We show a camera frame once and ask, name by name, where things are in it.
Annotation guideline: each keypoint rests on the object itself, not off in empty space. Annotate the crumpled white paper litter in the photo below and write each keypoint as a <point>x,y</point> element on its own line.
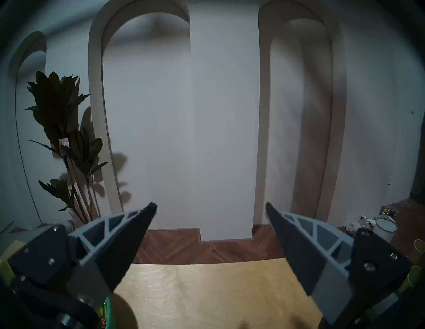
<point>357,225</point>

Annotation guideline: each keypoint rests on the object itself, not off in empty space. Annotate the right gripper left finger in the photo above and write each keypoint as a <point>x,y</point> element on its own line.
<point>109,248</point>

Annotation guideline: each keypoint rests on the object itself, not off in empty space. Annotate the green plastic salad bowl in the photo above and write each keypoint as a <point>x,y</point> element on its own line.
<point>111,315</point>

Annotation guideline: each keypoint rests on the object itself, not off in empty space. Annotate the white bucket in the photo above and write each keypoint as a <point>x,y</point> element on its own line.
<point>385,227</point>

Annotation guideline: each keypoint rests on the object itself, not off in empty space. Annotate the tall potted plant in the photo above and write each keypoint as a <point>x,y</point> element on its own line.
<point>56,99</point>

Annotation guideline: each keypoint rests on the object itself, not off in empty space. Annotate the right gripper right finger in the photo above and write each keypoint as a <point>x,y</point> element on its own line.
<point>308,252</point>

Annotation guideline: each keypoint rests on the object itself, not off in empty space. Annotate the yellow paper cup bin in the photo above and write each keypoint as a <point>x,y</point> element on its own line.
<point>419,248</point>

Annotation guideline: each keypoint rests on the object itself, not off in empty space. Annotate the small litter pile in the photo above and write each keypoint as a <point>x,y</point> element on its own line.
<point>388,209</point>

